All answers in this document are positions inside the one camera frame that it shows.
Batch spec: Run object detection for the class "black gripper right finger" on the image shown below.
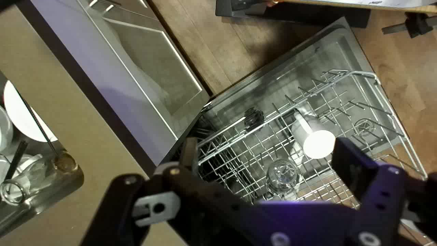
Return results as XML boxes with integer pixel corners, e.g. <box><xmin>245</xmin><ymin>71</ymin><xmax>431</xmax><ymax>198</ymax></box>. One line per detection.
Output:
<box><xmin>330</xmin><ymin>135</ymin><xmax>409</xmax><ymax>246</ymax></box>

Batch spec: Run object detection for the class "white mug cup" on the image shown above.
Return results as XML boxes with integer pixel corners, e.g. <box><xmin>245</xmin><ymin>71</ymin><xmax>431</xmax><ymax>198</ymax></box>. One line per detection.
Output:
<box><xmin>291</xmin><ymin>111</ymin><xmax>337</xmax><ymax>161</ymax></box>

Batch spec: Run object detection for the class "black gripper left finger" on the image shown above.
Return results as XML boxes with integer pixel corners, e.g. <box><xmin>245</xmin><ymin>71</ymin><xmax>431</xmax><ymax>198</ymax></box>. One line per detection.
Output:
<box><xmin>80</xmin><ymin>172</ymin><xmax>181</xmax><ymax>246</ymax></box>

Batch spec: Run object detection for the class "open dishwasher door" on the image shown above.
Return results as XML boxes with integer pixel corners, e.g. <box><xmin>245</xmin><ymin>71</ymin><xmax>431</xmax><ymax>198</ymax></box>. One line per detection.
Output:
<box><xmin>28</xmin><ymin>0</ymin><xmax>211</xmax><ymax>167</ymax></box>

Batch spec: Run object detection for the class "wire dishwasher rack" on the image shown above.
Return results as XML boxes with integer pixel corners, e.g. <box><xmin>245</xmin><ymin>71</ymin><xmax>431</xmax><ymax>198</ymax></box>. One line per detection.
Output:
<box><xmin>161</xmin><ymin>16</ymin><xmax>430</xmax><ymax>210</ymax></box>
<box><xmin>195</xmin><ymin>67</ymin><xmax>428</xmax><ymax>206</ymax></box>

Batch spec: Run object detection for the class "clear glass in rack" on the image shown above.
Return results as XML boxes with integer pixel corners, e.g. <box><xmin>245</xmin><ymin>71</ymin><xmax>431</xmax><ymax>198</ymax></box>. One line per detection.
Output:
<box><xmin>265</xmin><ymin>160</ymin><xmax>300</xmax><ymax>193</ymax></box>

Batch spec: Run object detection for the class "white plate in sink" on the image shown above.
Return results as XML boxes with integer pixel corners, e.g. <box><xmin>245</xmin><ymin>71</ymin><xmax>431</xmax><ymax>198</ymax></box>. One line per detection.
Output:
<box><xmin>2</xmin><ymin>80</ymin><xmax>58</xmax><ymax>143</ymax></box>

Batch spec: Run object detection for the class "clear drinking glass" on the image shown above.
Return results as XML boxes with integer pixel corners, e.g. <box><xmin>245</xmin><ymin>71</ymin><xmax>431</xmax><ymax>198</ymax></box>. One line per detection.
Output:
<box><xmin>15</xmin><ymin>153</ymin><xmax>49</xmax><ymax>183</ymax></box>
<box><xmin>0</xmin><ymin>177</ymin><xmax>27</xmax><ymax>208</ymax></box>

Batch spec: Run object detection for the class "black rack knob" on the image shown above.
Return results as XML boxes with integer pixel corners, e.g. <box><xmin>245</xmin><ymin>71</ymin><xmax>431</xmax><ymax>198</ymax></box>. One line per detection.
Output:
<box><xmin>243</xmin><ymin>106</ymin><xmax>266</xmax><ymax>131</ymax></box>

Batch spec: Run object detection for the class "steel kitchen sink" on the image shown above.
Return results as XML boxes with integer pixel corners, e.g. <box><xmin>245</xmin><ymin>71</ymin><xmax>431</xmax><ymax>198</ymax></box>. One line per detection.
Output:
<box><xmin>0</xmin><ymin>70</ymin><xmax>86</xmax><ymax>238</ymax></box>

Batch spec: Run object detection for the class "long metal spoon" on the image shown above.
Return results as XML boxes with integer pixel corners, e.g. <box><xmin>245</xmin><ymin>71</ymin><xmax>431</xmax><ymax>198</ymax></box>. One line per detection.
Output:
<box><xmin>26</xmin><ymin>102</ymin><xmax>79</xmax><ymax>175</ymax></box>

